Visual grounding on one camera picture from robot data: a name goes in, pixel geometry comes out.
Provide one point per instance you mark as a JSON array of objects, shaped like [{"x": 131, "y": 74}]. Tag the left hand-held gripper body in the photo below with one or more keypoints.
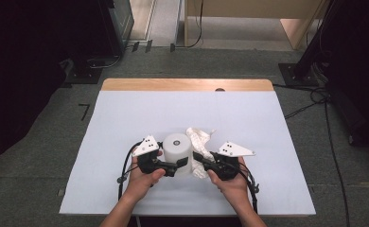
[{"x": 146, "y": 148}]

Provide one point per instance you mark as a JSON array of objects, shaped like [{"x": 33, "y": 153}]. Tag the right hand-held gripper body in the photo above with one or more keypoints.
[{"x": 233, "y": 150}]

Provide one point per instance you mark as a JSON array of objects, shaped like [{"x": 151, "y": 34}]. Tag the black stand base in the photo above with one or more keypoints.
[{"x": 83, "y": 75}]

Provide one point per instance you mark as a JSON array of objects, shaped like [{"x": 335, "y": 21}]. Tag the white plastic cylinder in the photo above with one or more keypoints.
[{"x": 178, "y": 157}]

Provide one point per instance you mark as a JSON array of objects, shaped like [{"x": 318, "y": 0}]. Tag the white table sheet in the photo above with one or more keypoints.
[{"x": 236, "y": 110}]

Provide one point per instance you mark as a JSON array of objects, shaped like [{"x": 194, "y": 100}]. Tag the black stand with base plate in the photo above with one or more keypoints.
[{"x": 299, "y": 74}]

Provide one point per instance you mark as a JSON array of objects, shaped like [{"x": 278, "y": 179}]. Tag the wooden table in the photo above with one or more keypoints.
[{"x": 185, "y": 84}]

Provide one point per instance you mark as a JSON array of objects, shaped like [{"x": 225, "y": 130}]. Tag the aluminium frame post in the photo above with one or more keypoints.
[
  {"x": 177, "y": 25},
  {"x": 149, "y": 22}
]

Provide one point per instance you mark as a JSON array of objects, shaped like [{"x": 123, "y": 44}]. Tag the person's right hand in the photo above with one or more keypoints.
[{"x": 233, "y": 190}]

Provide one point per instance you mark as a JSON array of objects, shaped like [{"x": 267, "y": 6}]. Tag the person's left hand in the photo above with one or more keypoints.
[{"x": 140, "y": 186}]

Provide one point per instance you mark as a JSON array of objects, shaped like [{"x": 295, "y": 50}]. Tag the black curtain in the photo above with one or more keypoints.
[
  {"x": 362, "y": 63},
  {"x": 18, "y": 78}
]

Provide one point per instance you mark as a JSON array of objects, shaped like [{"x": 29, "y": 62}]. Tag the black cabinet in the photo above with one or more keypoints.
[{"x": 118, "y": 25}]

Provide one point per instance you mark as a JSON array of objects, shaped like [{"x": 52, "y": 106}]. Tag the white knitted cloth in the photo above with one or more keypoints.
[{"x": 200, "y": 138}]

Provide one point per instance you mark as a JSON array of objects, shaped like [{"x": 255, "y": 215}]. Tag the light wooden desk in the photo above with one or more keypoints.
[{"x": 252, "y": 8}]

